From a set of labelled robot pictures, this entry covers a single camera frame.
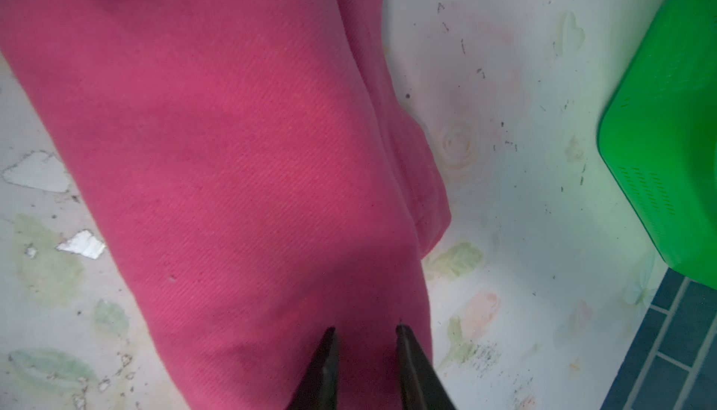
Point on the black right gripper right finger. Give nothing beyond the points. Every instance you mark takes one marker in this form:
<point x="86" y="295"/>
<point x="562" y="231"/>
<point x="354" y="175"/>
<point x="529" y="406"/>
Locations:
<point x="421" y="388"/>

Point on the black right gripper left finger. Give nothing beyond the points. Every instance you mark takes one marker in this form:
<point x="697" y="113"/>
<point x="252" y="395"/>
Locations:
<point x="318" y="389"/>

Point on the pink long pants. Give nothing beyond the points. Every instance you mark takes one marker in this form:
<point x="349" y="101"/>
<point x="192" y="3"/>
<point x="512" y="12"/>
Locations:
<point x="254" y="176"/>

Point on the green plastic basket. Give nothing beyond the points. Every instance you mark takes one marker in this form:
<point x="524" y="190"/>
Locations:
<point x="658" y="136"/>

